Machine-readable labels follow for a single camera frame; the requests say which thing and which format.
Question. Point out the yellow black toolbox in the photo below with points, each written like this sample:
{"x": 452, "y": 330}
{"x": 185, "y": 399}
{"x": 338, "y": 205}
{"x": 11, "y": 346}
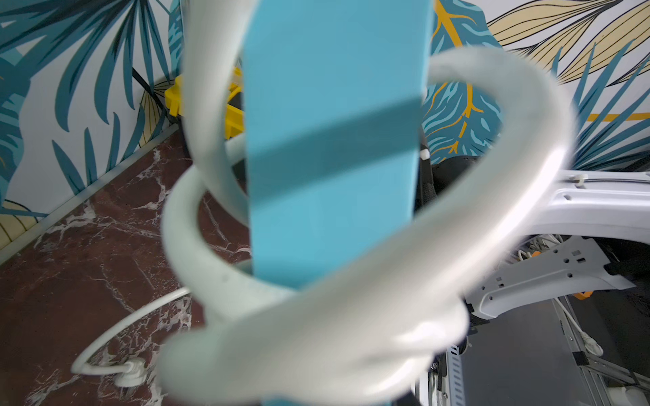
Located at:
{"x": 234, "y": 114}

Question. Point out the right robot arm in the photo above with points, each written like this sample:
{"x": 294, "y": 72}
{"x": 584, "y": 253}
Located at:
{"x": 596, "y": 230}

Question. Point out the teal power strip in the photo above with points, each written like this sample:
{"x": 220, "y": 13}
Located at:
{"x": 333, "y": 94}

